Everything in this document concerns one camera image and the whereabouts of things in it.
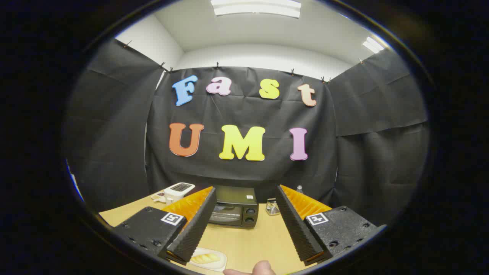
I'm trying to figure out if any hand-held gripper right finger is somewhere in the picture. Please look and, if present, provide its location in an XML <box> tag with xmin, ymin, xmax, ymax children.
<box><xmin>275</xmin><ymin>185</ymin><xmax>386</xmax><ymax>267</ymax></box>

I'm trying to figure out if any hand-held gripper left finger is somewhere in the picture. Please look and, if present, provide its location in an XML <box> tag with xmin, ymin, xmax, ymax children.
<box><xmin>113</xmin><ymin>186</ymin><xmax>217</xmax><ymax>266</ymax></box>

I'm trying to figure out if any pale yellow bread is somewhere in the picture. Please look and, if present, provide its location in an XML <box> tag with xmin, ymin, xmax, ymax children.
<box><xmin>191</xmin><ymin>252</ymin><xmax>221</xmax><ymax>265</ymax></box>

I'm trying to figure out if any black toaster oven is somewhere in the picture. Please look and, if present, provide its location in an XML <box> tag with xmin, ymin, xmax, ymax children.
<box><xmin>208</xmin><ymin>186</ymin><xmax>259</xmax><ymax>228</ymax></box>

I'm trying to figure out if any white pop-up toaster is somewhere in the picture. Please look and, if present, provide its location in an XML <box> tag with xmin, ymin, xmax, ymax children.
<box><xmin>164</xmin><ymin>183</ymin><xmax>195</xmax><ymax>204</ymax></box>

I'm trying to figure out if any white plate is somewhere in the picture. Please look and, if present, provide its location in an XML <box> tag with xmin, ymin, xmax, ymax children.
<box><xmin>188</xmin><ymin>247</ymin><xmax>227</xmax><ymax>272</ymax></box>

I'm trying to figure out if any small ceiling light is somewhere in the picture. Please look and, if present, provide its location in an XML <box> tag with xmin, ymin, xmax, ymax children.
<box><xmin>362</xmin><ymin>36</ymin><xmax>384</xmax><ymax>54</ymax></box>

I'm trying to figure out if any long ceiling light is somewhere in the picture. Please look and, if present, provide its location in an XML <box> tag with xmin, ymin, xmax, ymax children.
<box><xmin>210</xmin><ymin>0</ymin><xmax>302</xmax><ymax>19</ymax></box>

